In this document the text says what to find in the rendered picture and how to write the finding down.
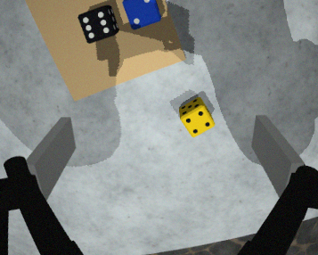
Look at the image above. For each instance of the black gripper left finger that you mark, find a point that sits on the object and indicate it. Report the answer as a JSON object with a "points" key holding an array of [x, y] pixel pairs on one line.
{"points": [[28, 185]]}

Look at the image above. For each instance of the black die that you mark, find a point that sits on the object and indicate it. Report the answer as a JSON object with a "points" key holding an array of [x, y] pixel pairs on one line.
{"points": [[98, 23]]}

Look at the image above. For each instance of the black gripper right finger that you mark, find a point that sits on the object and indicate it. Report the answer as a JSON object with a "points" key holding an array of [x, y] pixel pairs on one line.
{"points": [[284, 168]]}

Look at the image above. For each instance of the tan mat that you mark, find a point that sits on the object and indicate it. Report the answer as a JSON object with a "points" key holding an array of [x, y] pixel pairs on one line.
{"points": [[90, 68]]}

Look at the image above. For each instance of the yellow die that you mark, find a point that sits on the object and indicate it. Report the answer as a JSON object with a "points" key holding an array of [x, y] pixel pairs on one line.
{"points": [[196, 117]]}

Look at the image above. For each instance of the blue die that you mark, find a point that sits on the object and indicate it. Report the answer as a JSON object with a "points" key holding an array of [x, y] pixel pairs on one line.
{"points": [[141, 13]]}

